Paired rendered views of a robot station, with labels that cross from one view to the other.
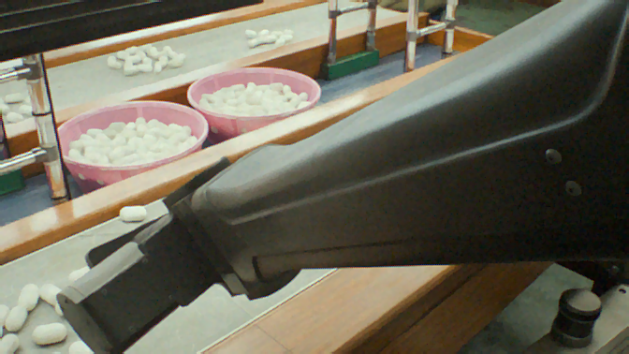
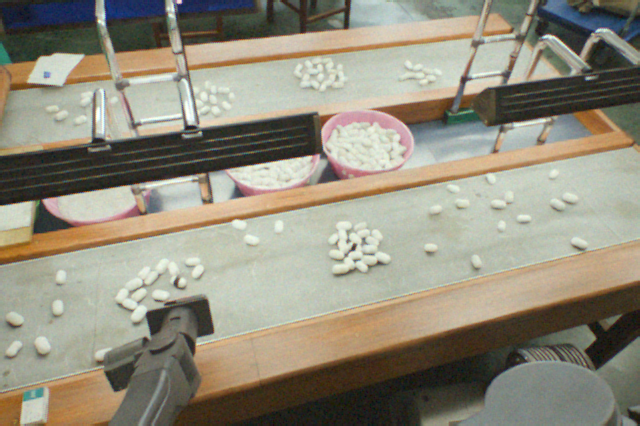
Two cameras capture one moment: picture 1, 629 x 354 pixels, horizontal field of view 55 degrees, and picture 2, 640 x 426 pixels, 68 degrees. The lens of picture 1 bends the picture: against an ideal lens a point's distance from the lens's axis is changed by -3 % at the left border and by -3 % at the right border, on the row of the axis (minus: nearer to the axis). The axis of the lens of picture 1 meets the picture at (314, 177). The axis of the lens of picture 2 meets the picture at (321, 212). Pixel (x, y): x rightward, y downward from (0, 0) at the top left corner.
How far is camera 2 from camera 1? 0.51 m
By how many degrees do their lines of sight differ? 28
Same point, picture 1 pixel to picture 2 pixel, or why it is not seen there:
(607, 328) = not seen: hidden behind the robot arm
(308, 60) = (434, 107)
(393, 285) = (337, 347)
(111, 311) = (113, 379)
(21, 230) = (176, 218)
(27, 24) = (159, 165)
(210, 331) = (234, 327)
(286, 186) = not seen: outside the picture
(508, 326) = not seen: hidden behind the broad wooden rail
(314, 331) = (275, 358)
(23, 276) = (168, 247)
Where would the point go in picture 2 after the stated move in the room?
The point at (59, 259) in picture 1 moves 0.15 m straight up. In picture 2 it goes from (189, 242) to (178, 200)
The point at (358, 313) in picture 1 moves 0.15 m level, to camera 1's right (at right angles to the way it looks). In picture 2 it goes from (305, 357) to (375, 396)
